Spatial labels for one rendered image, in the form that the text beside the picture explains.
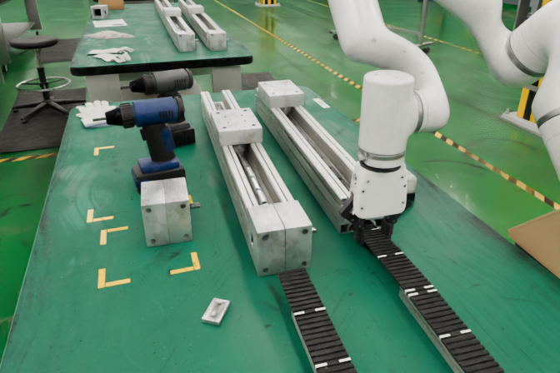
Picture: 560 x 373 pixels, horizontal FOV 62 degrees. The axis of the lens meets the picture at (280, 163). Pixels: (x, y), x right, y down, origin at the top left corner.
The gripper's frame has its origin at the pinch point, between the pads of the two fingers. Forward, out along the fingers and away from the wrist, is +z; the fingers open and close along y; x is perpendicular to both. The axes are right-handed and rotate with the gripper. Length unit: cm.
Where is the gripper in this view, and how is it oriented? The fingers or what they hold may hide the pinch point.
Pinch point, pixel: (372, 232)
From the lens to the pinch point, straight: 94.3
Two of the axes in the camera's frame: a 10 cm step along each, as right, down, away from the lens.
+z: 0.0, 9.0, 4.3
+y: 9.7, -1.1, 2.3
